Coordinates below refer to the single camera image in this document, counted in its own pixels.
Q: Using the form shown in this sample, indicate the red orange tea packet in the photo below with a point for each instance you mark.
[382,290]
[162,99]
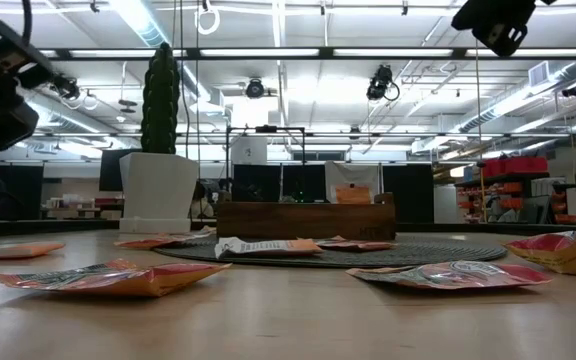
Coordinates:
[118,280]
[153,243]
[448,275]
[353,245]

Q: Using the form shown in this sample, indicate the orange snack packet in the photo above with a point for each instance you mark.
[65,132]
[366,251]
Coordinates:
[563,255]

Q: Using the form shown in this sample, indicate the brown wooden tea organizer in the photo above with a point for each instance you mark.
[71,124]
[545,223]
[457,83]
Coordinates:
[303,220]

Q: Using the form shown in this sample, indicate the black partition panel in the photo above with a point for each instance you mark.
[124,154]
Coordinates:
[110,170]
[304,180]
[25,192]
[410,192]
[255,182]

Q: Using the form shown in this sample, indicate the red storage bins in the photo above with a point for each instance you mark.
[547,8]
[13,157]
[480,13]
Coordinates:
[515,165]

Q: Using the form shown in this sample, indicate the green cactus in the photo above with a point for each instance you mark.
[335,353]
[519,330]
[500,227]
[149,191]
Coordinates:
[160,100]

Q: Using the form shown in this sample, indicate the black storage shelf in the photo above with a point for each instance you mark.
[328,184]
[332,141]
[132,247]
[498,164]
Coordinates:
[508,180]

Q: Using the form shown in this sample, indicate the black overhead beam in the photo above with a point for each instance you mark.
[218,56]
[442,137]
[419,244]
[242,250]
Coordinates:
[193,53]

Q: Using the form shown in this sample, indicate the white hexagonal plant pot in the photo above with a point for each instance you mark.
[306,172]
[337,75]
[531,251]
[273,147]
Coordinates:
[158,195]

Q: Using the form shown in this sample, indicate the grey round placemat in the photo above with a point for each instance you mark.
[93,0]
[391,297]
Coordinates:
[408,252]

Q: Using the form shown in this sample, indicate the black ceiling camera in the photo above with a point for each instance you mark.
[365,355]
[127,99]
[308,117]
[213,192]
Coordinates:
[255,88]
[380,82]
[66,88]
[573,90]

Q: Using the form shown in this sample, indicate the black stand frame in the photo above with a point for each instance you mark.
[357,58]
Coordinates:
[265,129]

